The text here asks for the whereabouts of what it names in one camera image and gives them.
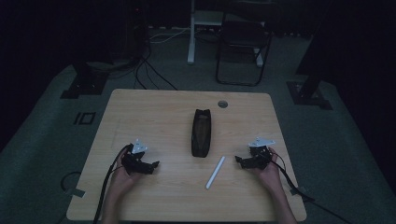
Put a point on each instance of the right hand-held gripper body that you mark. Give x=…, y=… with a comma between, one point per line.
x=260, y=154

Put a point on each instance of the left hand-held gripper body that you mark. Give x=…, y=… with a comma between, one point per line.
x=133, y=161

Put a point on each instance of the white pen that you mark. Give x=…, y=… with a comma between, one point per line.
x=215, y=172

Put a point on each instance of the black pencil case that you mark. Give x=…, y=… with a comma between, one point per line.
x=201, y=133

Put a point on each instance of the person's left hand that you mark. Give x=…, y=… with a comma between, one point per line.
x=123, y=179

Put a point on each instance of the person's right hand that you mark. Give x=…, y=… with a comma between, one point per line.
x=270, y=175

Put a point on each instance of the grey tape piece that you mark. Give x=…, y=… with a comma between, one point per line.
x=299, y=190
x=76, y=192

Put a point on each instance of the grey table grommet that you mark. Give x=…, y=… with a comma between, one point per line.
x=223, y=104

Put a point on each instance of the black folding chair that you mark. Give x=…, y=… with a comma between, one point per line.
x=243, y=53

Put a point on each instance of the black stand with base plate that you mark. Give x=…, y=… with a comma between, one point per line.
x=309, y=90
x=84, y=82

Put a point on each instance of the white desk frame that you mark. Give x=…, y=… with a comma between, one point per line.
x=192, y=37

